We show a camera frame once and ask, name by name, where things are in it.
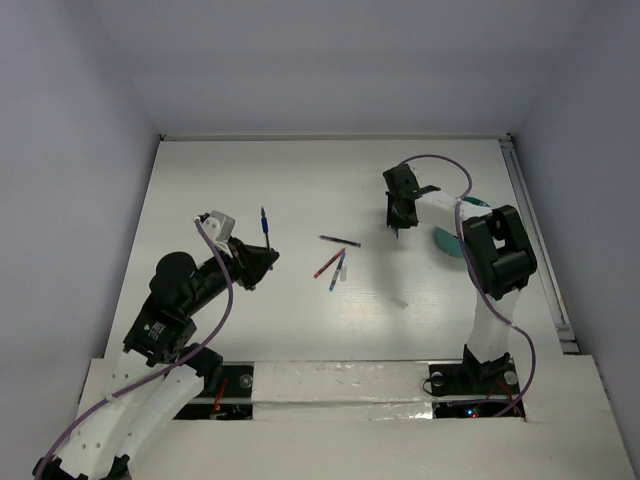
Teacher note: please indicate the small white cap piece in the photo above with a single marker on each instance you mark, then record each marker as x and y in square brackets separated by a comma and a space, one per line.
[398, 302]

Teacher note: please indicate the blue pen with clip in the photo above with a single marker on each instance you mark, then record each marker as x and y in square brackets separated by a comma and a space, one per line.
[337, 271]

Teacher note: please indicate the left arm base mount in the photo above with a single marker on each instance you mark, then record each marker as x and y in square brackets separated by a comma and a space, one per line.
[230, 401]

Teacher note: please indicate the teal round organizer container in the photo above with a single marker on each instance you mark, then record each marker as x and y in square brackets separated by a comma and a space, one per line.
[447, 242]

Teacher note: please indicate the dark blue pen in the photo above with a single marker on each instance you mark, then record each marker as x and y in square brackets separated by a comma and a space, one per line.
[340, 241]

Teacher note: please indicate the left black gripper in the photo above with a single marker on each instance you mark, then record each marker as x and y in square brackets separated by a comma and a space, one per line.
[250, 261]

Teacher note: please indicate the blue grip clear pen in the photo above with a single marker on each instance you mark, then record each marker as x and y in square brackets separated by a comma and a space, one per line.
[265, 228]

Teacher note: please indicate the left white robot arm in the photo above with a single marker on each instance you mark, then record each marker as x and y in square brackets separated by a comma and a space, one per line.
[160, 368]

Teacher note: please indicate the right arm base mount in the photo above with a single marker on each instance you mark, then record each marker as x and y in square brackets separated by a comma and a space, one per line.
[455, 395]

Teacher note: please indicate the red pen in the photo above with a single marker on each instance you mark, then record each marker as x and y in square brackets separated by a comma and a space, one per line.
[331, 261]

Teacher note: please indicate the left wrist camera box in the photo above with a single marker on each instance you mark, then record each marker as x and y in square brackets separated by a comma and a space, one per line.
[215, 227]

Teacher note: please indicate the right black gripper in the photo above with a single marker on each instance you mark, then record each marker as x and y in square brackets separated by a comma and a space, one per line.
[393, 220]

